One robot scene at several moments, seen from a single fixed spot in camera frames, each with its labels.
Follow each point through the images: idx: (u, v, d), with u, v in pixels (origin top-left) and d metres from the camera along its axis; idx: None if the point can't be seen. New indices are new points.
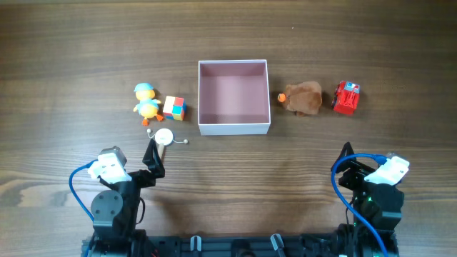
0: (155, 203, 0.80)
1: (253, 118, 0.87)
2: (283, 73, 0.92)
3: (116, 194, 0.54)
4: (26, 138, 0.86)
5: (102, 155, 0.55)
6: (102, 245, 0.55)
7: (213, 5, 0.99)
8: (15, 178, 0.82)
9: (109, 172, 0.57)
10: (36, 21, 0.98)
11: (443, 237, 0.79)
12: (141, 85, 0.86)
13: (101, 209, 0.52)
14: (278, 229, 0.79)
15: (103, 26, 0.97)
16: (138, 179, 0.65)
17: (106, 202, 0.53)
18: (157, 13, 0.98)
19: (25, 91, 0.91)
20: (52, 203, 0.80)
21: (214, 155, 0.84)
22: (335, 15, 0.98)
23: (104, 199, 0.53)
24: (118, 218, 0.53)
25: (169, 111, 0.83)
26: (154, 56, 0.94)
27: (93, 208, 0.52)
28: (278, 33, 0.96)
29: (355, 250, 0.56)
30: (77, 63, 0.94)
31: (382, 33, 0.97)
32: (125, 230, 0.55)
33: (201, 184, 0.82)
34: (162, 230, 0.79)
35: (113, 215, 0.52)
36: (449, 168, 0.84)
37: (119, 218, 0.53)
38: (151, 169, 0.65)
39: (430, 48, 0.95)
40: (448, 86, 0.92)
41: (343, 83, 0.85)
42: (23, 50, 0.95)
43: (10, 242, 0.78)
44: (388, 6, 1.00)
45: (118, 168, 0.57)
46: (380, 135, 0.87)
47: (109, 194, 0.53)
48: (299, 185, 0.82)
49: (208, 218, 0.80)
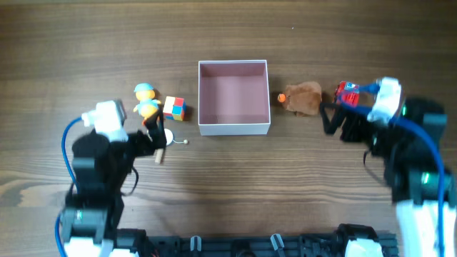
0: (154, 203, 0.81)
1: (252, 118, 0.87)
2: (283, 73, 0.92)
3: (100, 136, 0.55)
4: (26, 138, 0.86)
5: (103, 103, 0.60)
6: (78, 203, 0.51)
7: (212, 5, 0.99)
8: (14, 178, 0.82)
9: (104, 123, 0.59)
10: (36, 22, 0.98)
11: None
12: (141, 85, 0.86)
13: (82, 150, 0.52)
14: (278, 229, 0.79)
15: (103, 26, 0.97)
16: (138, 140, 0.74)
17: (88, 143, 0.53)
18: (157, 13, 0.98)
19: (26, 91, 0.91)
20: (52, 203, 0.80)
21: (213, 155, 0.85)
22: (335, 16, 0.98)
23: (87, 141, 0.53)
24: (103, 161, 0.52)
25: (170, 112, 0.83)
26: (154, 56, 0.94)
27: (74, 148, 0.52)
28: (278, 33, 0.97)
29: (398, 173, 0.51)
30: (76, 63, 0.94)
31: (382, 33, 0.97)
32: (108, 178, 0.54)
33: (201, 185, 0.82)
34: (161, 230, 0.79)
35: (93, 153, 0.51)
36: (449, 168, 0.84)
37: (102, 160, 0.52)
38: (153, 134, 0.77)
39: (430, 48, 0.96)
40: (448, 86, 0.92)
41: (343, 84, 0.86)
42: (23, 51, 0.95)
43: (9, 242, 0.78)
44: (388, 6, 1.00)
45: (115, 119, 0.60)
46: None
47: (94, 136, 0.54)
48: (299, 185, 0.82)
49: (209, 218, 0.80)
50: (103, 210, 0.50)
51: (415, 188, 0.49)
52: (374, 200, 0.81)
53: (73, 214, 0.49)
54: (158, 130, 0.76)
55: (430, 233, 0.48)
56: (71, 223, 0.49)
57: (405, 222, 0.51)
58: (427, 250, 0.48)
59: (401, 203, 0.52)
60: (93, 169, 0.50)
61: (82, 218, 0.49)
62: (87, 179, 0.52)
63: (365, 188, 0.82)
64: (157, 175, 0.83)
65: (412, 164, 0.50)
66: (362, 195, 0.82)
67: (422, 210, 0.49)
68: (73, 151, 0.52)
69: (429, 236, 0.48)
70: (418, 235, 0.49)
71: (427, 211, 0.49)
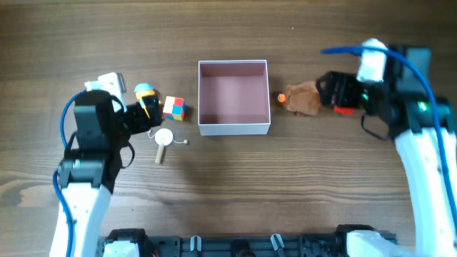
0: (154, 203, 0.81)
1: (252, 118, 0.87)
2: (283, 73, 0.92)
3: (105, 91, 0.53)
4: (26, 138, 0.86)
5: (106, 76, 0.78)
6: (74, 154, 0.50)
7: (212, 5, 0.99)
8: (14, 178, 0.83)
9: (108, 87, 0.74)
10: (36, 22, 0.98)
11: None
12: (141, 85, 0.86)
13: (83, 98, 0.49)
14: (278, 229, 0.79)
15: (103, 26, 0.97)
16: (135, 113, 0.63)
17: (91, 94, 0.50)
18: (157, 13, 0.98)
19: (26, 91, 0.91)
20: (52, 203, 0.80)
21: (213, 155, 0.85)
22: (335, 15, 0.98)
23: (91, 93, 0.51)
24: (105, 111, 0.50)
25: (170, 111, 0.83)
26: (154, 56, 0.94)
27: (77, 97, 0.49)
28: (278, 33, 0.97)
29: (395, 107, 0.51)
30: (76, 63, 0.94)
31: (382, 33, 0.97)
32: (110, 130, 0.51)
33: (201, 184, 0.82)
34: (161, 230, 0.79)
35: (95, 103, 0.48)
36: None
37: (105, 110, 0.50)
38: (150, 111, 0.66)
39: (430, 47, 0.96)
40: (448, 86, 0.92)
41: None
42: (23, 51, 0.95)
43: (9, 242, 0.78)
44: (389, 6, 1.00)
45: (116, 86, 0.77)
46: (380, 136, 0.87)
47: (94, 91, 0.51)
48: (299, 185, 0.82)
49: (209, 218, 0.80)
50: (99, 160, 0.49)
51: (410, 113, 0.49)
52: (374, 200, 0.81)
53: (71, 163, 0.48)
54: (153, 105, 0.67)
55: (433, 159, 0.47)
56: (70, 172, 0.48)
57: (408, 156, 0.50)
58: (433, 177, 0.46)
59: (401, 137, 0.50)
60: (96, 116, 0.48)
61: (81, 166, 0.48)
62: (86, 131, 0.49)
63: (365, 188, 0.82)
64: (157, 175, 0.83)
65: (405, 95, 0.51)
66: (362, 195, 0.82)
67: (423, 137, 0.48)
68: (75, 101, 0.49)
69: (432, 163, 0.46)
70: (422, 164, 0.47)
71: (427, 137, 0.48)
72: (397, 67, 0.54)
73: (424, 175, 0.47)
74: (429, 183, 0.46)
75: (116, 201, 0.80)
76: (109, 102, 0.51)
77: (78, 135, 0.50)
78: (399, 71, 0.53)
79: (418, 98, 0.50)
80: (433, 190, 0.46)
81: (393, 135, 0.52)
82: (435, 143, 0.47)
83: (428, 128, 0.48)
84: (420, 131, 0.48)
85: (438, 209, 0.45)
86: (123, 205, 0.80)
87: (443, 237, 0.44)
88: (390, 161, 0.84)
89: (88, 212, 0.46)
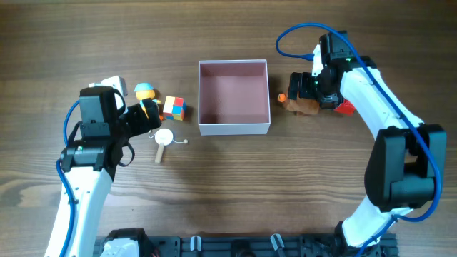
0: (154, 203, 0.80)
1: (253, 118, 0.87)
2: (283, 73, 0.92)
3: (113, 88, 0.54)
4: (25, 138, 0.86)
5: (110, 78, 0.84)
6: (76, 143, 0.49)
7: (213, 5, 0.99)
8: (14, 178, 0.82)
9: None
10: (36, 22, 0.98)
11: (443, 237, 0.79)
12: (141, 85, 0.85)
13: (88, 90, 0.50)
14: (278, 229, 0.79)
15: (103, 26, 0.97)
16: (135, 113, 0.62)
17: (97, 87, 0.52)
18: (157, 13, 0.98)
19: (25, 91, 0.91)
20: (52, 203, 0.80)
21: (213, 155, 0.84)
22: (335, 15, 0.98)
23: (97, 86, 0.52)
24: (110, 104, 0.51)
25: (170, 111, 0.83)
26: (154, 56, 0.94)
27: (82, 89, 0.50)
28: (278, 33, 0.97)
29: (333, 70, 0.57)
30: (76, 63, 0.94)
31: (382, 33, 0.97)
32: (115, 122, 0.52)
33: (201, 184, 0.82)
34: (162, 230, 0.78)
35: (101, 92, 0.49)
36: (449, 168, 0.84)
37: (110, 102, 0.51)
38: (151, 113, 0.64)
39: (430, 47, 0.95)
40: (448, 86, 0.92)
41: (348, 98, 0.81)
42: (23, 50, 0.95)
43: (9, 242, 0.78)
44: (388, 6, 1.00)
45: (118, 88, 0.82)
46: None
47: (98, 86, 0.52)
48: (299, 184, 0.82)
49: (208, 218, 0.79)
50: (101, 148, 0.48)
51: (340, 66, 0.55)
52: None
53: (73, 150, 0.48)
54: (153, 111, 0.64)
55: (363, 76, 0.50)
56: (72, 158, 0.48)
57: (348, 89, 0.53)
58: (366, 87, 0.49)
59: (342, 85, 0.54)
60: (100, 106, 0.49)
61: (82, 153, 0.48)
62: (91, 120, 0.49)
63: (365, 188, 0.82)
64: (156, 175, 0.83)
65: (338, 61, 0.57)
66: (362, 195, 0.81)
67: (355, 72, 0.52)
68: (81, 92, 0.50)
69: (361, 78, 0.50)
70: (355, 83, 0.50)
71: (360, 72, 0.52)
72: (328, 42, 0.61)
73: (360, 88, 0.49)
74: (365, 91, 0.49)
75: (116, 201, 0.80)
76: (114, 93, 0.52)
77: (81, 123, 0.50)
78: (330, 47, 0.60)
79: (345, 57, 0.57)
80: (370, 94, 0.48)
81: (340, 91, 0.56)
82: (363, 69, 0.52)
83: (357, 69, 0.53)
84: (351, 71, 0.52)
85: (379, 104, 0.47)
86: (123, 205, 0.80)
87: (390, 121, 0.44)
88: None
89: (88, 193, 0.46)
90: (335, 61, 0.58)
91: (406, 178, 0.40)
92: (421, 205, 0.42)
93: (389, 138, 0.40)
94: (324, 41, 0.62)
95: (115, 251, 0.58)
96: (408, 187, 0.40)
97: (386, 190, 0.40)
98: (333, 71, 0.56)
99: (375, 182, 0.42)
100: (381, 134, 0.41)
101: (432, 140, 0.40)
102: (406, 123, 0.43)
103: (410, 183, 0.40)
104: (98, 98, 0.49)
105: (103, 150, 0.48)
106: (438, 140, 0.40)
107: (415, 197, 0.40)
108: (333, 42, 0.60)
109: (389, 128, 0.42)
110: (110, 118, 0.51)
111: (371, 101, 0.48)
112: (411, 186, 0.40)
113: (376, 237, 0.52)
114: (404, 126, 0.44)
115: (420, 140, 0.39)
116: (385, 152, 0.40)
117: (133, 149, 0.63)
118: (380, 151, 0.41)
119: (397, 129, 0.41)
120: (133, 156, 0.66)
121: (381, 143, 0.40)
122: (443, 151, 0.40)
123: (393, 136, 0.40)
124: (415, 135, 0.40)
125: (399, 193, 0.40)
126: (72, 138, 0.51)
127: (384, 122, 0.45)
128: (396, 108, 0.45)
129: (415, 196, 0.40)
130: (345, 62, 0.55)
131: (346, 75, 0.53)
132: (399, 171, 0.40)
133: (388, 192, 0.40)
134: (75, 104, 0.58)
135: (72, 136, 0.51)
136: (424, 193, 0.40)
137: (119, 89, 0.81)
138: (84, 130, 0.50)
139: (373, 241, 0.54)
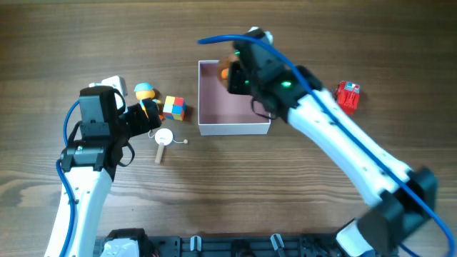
0: (154, 203, 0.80)
1: (252, 118, 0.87)
2: None
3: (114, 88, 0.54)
4: (25, 137, 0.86)
5: (110, 78, 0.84)
6: (76, 143, 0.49)
7: (213, 5, 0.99)
8: (14, 178, 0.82)
9: None
10: (36, 22, 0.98)
11: (443, 237, 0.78)
12: (141, 85, 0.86)
13: (88, 91, 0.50)
14: (278, 230, 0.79)
15: (103, 26, 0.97)
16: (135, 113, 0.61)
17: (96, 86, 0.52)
18: (157, 13, 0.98)
19: (24, 91, 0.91)
20: (52, 203, 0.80)
21: (213, 155, 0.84)
22: (335, 15, 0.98)
23: (97, 86, 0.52)
24: (110, 103, 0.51)
25: (170, 112, 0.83)
26: (154, 56, 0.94)
27: (82, 89, 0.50)
28: (278, 33, 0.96)
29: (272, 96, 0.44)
30: (76, 63, 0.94)
31: (382, 33, 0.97)
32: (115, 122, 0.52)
33: (201, 184, 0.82)
34: (163, 230, 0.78)
35: (100, 92, 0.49)
36: (449, 168, 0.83)
37: (110, 101, 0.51)
38: (150, 113, 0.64)
39: (429, 48, 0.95)
40: (448, 86, 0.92)
41: (343, 83, 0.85)
42: (22, 49, 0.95)
43: (9, 242, 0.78)
44: (388, 6, 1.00)
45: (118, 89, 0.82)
46: (380, 136, 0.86)
47: (99, 85, 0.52)
48: (299, 184, 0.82)
49: (208, 218, 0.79)
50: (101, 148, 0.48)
51: (278, 94, 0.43)
52: None
53: (73, 150, 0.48)
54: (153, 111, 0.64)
55: (321, 116, 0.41)
56: (72, 158, 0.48)
57: (305, 126, 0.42)
58: (323, 126, 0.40)
59: (291, 119, 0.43)
60: (100, 106, 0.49)
61: (82, 152, 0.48)
62: (91, 120, 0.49)
63: None
64: (156, 175, 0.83)
65: (270, 81, 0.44)
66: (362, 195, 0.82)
67: (303, 106, 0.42)
68: (81, 91, 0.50)
69: (318, 117, 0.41)
70: (313, 125, 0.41)
71: (307, 105, 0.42)
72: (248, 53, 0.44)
73: (320, 132, 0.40)
74: (328, 135, 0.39)
75: (116, 201, 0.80)
76: (114, 93, 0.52)
77: (81, 123, 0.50)
78: (253, 58, 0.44)
79: (282, 80, 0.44)
80: (340, 146, 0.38)
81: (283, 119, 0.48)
82: (314, 100, 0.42)
83: (301, 93, 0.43)
84: (299, 105, 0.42)
85: (353, 158, 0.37)
86: (123, 205, 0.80)
87: (373, 179, 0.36)
88: None
89: (88, 193, 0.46)
90: (268, 83, 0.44)
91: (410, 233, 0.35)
92: None
93: (383, 210, 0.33)
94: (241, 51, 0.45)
95: (115, 251, 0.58)
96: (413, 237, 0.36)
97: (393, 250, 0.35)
98: (274, 101, 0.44)
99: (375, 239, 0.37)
100: (378, 211, 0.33)
101: (427, 188, 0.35)
102: (396, 180, 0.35)
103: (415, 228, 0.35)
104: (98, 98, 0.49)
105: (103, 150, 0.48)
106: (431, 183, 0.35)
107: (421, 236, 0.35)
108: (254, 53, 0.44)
109: (383, 202, 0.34)
110: (110, 118, 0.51)
111: (344, 155, 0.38)
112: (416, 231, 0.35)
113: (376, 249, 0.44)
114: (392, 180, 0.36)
115: (416, 198, 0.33)
116: (385, 229, 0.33)
117: (132, 149, 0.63)
118: (377, 225, 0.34)
119: (390, 195, 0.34)
120: (133, 156, 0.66)
121: (379, 220, 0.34)
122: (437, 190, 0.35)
123: (388, 213, 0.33)
124: (407, 192, 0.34)
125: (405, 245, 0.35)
126: (72, 139, 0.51)
127: (368, 180, 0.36)
128: (378, 161, 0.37)
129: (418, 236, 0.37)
130: (283, 87, 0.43)
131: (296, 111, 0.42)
132: (402, 236, 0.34)
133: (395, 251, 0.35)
134: (75, 103, 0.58)
135: (72, 136, 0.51)
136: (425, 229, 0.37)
137: (119, 89, 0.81)
138: (84, 130, 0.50)
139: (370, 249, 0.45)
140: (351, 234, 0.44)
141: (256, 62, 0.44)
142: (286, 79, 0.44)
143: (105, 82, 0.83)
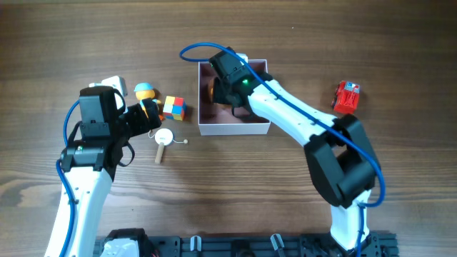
0: (154, 203, 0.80)
1: None
2: (283, 73, 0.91)
3: (114, 88, 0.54)
4: (25, 137, 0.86)
5: (110, 78, 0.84)
6: (76, 143, 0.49)
7: (213, 5, 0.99)
8: (15, 178, 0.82)
9: None
10: (36, 21, 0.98)
11: (443, 237, 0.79)
12: (140, 85, 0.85)
13: (88, 91, 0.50)
14: (278, 230, 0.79)
15: (103, 26, 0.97)
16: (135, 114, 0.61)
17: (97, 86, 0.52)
18: (157, 13, 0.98)
19: (24, 91, 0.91)
20: (52, 203, 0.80)
21: (214, 155, 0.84)
22: (335, 15, 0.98)
23: (97, 86, 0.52)
24: (110, 104, 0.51)
25: (170, 112, 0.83)
26: (154, 56, 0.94)
27: (83, 89, 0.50)
28: (279, 33, 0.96)
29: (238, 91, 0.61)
30: (76, 63, 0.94)
31: (382, 33, 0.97)
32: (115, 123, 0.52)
33: (201, 184, 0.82)
34: (162, 230, 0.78)
35: (101, 92, 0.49)
36: (448, 168, 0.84)
37: (110, 101, 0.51)
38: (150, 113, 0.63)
39: (429, 48, 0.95)
40: (448, 86, 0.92)
41: (343, 83, 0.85)
42: (22, 50, 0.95)
43: (9, 242, 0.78)
44: (388, 6, 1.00)
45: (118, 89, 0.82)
46: (380, 136, 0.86)
47: (99, 85, 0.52)
48: (299, 184, 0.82)
49: (208, 218, 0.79)
50: (101, 148, 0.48)
51: (242, 91, 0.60)
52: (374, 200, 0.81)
53: (73, 150, 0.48)
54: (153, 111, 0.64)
55: (268, 96, 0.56)
56: (72, 158, 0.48)
57: (261, 109, 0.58)
58: (270, 103, 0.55)
59: (252, 106, 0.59)
60: (100, 106, 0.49)
61: (82, 152, 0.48)
62: (91, 120, 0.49)
63: None
64: (156, 175, 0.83)
65: (236, 83, 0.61)
66: None
67: (256, 93, 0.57)
68: (81, 91, 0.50)
69: (266, 96, 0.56)
70: (263, 103, 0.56)
71: (261, 91, 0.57)
72: (221, 63, 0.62)
73: (268, 108, 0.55)
74: (273, 108, 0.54)
75: (116, 201, 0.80)
76: (114, 94, 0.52)
77: (82, 123, 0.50)
78: (225, 67, 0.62)
79: (244, 81, 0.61)
80: (282, 114, 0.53)
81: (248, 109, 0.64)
82: (264, 87, 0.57)
83: (258, 87, 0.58)
84: (253, 92, 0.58)
85: (290, 118, 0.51)
86: (123, 205, 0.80)
87: (305, 130, 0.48)
88: (390, 162, 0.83)
89: (88, 193, 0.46)
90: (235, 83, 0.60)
91: (348, 173, 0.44)
92: (372, 181, 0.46)
93: (315, 150, 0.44)
94: (216, 63, 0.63)
95: (115, 251, 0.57)
96: (353, 178, 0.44)
97: (337, 192, 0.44)
98: (238, 96, 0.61)
99: (325, 188, 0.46)
100: (311, 151, 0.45)
101: (350, 131, 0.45)
102: (322, 126, 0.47)
103: (355, 173, 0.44)
104: (98, 98, 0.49)
105: (103, 150, 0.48)
106: (357, 130, 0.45)
107: (364, 180, 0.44)
108: (223, 61, 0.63)
109: (315, 144, 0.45)
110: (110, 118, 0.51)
111: (285, 119, 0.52)
112: (358, 175, 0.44)
113: (363, 229, 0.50)
114: (320, 128, 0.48)
115: (345, 140, 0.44)
116: (320, 165, 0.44)
117: (133, 149, 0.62)
118: (316, 167, 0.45)
119: (319, 138, 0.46)
120: (132, 156, 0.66)
121: (311, 158, 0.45)
122: (365, 137, 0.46)
123: (317, 150, 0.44)
124: (335, 134, 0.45)
125: (349, 187, 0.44)
126: (73, 139, 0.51)
127: (302, 129, 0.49)
128: (308, 114, 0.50)
129: (365, 180, 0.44)
130: (245, 85, 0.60)
131: (253, 98, 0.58)
132: (337, 171, 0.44)
133: (339, 193, 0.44)
134: (75, 103, 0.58)
135: (72, 137, 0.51)
136: (370, 173, 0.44)
137: (120, 90, 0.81)
138: (84, 130, 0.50)
139: (363, 235, 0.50)
140: (336, 223, 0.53)
141: (227, 70, 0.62)
142: (245, 78, 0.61)
143: (105, 82, 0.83)
